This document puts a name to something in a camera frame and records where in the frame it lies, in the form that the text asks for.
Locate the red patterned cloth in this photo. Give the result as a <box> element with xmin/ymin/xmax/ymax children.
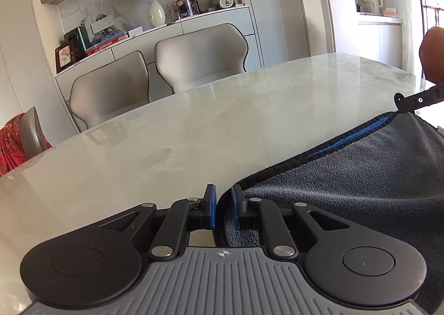
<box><xmin>0</xmin><ymin>114</ymin><xmax>53</xmax><ymax>177</ymax></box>

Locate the dark green box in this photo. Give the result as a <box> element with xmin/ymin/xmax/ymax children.
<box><xmin>63</xmin><ymin>26</ymin><xmax>89</xmax><ymax>61</ymax></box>

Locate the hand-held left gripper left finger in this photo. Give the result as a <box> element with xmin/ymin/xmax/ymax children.
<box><xmin>99</xmin><ymin>184</ymin><xmax>219</xmax><ymax>262</ymax></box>

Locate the white counter cabinet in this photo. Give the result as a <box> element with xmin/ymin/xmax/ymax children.
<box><xmin>357</xmin><ymin>12</ymin><xmax>405</xmax><ymax>70</ymax></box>

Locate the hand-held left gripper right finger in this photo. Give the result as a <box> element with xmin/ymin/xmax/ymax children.
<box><xmin>231</xmin><ymin>185</ymin><xmax>350</xmax><ymax>262</ymax></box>

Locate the white ceramic vase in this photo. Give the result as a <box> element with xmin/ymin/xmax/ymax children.
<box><xmin>148</xmin><ymin>0</ymin><xmax>166</xmax><ymax>28</ymax></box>

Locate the brown leather chair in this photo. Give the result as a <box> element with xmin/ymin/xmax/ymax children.
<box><xmin>418</xmin><ymin>26</ymin><xmax>444</xmax><ymax>83</ymax></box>

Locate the white sideboard cabinet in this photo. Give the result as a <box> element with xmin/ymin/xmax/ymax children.
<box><xmin>54</xmin><ymin>6</ymin><xmax>261</xmax><ymax>133</ymax></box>

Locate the stack of colourful books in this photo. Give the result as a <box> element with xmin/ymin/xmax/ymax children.
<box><xmin>84</xmin><ymin>31</ymin><xmax>129</xmax><ymax>57</ymax></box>

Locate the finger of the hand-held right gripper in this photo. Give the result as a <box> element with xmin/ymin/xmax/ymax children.
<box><xmin>394</xmin><ymin>83</ymin><xmax>444</xmax><ymax>114</ymax></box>

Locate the beige dining chair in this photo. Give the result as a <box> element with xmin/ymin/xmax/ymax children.
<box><xmin>154</xmin><ymin>23</ymin><xmax>249</xmax><ymax>95</ymax></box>
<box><xmin>68</xmin><ymin>50</ymin><xmax>151</xmax><ymax>133</ymax></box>

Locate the framed flower picture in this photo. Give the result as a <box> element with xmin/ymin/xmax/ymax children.
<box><xmin>54</xmin><ymin>41</ymin><xmax>77</xmax><ymax>73</ymax></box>

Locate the grey and blue towel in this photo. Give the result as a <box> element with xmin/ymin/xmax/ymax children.
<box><xmin>213</xmin><ymin>111</ymin><xmax>444</xmax><ymax>314</ymax></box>

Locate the clear display case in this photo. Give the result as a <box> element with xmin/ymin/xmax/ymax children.
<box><xmin>165</xmin><ymin>0</ymin><xmax>197</xmax><ymax>21</ymax></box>

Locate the white electric kettle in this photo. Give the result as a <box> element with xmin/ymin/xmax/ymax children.
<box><xmin>363</xmin><ymin>0</ymin><xmax>384</xmax><ymax>15</ymax></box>

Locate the white wall socket panel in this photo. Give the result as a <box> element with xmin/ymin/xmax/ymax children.
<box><xmin>90</xmin><ymin>16</ymin><xmax>114</xmax><ymax>34</ymax></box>

